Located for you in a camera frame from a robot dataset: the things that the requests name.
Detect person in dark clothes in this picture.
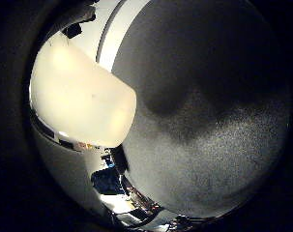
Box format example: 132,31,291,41
91,167,125,196

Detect translucent white plastic cup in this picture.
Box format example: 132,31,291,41
29,32,138,149

